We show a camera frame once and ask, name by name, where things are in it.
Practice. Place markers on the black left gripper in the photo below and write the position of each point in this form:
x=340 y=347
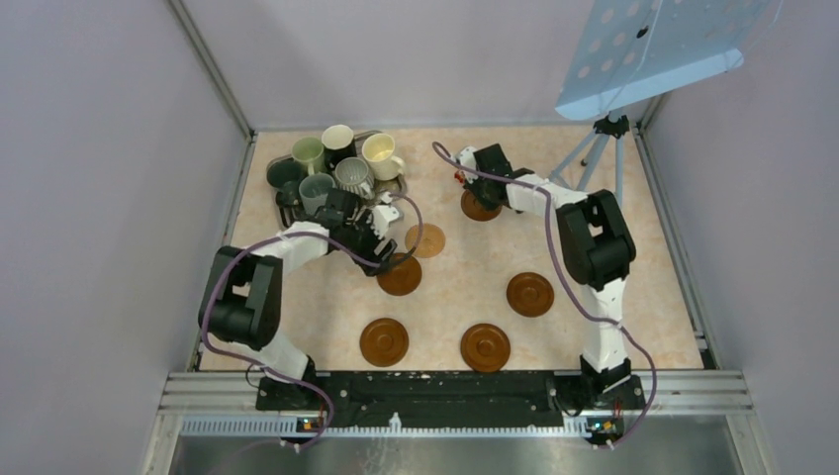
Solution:
x=365 y=221

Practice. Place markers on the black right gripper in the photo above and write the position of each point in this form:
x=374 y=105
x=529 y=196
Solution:
x=472 y=185

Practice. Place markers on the brown wooden coaster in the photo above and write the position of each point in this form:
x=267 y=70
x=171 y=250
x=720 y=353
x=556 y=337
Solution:
x=474 y=210
x=485 y=348
x=530 y=294
x=384 y=342
x=402 y=279

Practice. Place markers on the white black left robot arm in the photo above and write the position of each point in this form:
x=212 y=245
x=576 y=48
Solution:
x=242 y=301

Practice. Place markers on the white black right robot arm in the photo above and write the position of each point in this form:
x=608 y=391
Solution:
x=596 y=248

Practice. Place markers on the woven rattan coaster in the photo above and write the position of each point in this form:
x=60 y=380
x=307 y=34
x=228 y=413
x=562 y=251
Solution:
x=427 y=243

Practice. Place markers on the grey ribbed mug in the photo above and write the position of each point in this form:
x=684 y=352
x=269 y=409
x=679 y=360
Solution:
x=354 y=175

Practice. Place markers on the grey blue mug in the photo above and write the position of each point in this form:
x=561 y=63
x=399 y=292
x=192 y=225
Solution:
x=313 y=191

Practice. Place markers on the metal tray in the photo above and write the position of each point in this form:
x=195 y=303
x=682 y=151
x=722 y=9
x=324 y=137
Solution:
x=288 y=215

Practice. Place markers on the cream yellow mug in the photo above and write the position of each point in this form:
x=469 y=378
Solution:
x=379 y=151

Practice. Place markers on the dark green mug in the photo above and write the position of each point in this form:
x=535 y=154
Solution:
x=285 y=176

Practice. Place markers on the light green mug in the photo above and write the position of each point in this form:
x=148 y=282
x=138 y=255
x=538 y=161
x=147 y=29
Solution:
x=309 y=154

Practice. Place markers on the black mug white inside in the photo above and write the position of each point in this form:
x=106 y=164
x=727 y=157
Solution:
x=339 y=144

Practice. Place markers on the light blue tripod stand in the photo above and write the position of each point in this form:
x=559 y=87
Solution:
x=611 y=128

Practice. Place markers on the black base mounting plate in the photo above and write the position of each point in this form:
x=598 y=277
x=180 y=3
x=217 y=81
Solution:
x=450 y=399

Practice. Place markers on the light blue perforated board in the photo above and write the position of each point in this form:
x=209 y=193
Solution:
x=631 y=51

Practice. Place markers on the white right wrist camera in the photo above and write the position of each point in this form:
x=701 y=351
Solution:
x=465 y=159

